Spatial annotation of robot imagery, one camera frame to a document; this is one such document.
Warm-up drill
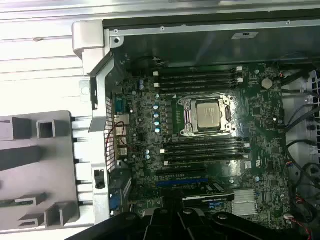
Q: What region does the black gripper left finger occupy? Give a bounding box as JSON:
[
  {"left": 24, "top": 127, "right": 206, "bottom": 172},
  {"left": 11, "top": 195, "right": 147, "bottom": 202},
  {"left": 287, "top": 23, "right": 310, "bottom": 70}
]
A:
[{"left": 65, "top": 189, "right": 185, "bottom": 240}]

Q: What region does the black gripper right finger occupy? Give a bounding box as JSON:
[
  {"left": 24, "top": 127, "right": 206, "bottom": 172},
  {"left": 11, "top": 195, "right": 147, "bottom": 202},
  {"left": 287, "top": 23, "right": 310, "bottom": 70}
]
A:
[{"left": 173, "top": 189, "right": 314, "bottom": 240}]

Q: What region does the black RAM slot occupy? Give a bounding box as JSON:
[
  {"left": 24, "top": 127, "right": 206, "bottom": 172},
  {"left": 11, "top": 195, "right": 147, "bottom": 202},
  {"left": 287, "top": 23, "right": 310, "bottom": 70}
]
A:
[
  {"left": 157, "top": 71, "right": 245, "bottom": 83},
  {"left": 164, "top": 136, "right": 250, "bottom": 149},
  {"left": 164, "top": 148, "right": 251, "bottom": 161},
  {"left": 153, "top": 77, "right": 245, "bottom": 89},
  {"left": 152, "top": 66, "right": 245, "bottom": 77},
  {"left": 163, "top": 154, "right": 251, "bottom": 167},
  {"left": 160, "top": 142, "right": 251, "bottom": 155},
  {"left": 157, "top": 82, "right": 245, "bottom": 95}
]

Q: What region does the black graphics card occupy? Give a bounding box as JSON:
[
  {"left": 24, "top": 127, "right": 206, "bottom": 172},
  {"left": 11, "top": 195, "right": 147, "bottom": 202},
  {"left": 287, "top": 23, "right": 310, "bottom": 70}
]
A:
[{"left": 174, "top": 181, "right": 236, "bottom": 208}]

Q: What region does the blue expansion slot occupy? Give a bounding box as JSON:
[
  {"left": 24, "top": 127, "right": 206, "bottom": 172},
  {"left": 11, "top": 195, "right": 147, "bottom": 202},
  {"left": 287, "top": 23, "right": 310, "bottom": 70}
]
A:
[{"left": 155, "top": 177, "right": 210, "bottom": 189}]

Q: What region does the silver finned heatsink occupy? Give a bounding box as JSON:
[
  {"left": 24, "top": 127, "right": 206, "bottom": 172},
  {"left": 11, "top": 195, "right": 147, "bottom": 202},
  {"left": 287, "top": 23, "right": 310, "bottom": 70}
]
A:
[{"left": 231, "top": 189, "right": 259, "bottom": 217}]

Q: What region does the black expansion slot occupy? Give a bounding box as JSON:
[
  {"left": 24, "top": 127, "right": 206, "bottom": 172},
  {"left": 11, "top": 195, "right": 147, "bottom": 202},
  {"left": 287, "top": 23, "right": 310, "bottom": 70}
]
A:
[{"left": 155, "top": 168, "right": 208, "bottom": 178}]

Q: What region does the CPU socket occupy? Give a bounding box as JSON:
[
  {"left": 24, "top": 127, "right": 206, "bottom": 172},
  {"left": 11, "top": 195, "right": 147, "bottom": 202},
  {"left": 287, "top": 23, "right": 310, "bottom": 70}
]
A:
[{"left": 176, "top": 94, "right": 239, "bottom": 138}]

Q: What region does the green motherboard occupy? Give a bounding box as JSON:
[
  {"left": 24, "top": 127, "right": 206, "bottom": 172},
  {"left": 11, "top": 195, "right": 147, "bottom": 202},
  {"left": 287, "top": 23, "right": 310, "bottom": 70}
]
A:
[{"left": 109, "top": 57, "right": 291, "bottom": 231}]

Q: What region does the metal socket cover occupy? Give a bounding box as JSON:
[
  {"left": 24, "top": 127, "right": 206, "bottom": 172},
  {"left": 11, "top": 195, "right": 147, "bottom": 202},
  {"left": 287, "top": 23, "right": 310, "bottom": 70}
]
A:
[{"left": 184, "top": 98, "right": 232, "bottom": 132}]

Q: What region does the silver CPU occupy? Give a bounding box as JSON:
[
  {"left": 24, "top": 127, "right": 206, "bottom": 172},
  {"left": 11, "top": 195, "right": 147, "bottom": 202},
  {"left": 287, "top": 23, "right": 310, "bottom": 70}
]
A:
[{"left": 196, "top": 101, "right": 222, "bottom": 130}]

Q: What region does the grey parts rack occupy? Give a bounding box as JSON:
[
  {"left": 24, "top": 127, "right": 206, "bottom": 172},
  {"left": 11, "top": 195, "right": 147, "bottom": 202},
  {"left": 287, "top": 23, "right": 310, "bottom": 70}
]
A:
[{"left": 0, "top": 110, "right": 81, "bottom": 230}]

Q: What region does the black and silver PC case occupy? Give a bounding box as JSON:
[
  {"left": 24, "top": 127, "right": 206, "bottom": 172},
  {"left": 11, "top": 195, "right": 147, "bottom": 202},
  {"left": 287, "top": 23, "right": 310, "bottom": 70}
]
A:
[{"left": 71, "top": 18, "right": 320, "bottom": 240}]

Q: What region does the white sticker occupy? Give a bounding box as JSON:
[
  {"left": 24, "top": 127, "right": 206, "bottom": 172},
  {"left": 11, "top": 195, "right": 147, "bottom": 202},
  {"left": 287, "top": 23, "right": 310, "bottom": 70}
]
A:
[{"left": 231, "top": 31, "right": 261, "bottom": 40}]

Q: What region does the grey plastic case latch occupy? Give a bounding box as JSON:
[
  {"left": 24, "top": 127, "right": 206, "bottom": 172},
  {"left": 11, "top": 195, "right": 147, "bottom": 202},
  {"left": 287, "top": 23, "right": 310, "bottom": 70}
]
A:
[{"left": 71, "top": 20, "right": 105, "bottom": 60}]

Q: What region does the thin red wire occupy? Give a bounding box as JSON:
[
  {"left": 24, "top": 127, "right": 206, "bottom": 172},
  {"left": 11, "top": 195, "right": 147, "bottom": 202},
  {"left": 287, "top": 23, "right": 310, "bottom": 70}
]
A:
[{"left": 106, "top": 121, "right": 137, "bottom": 152}]

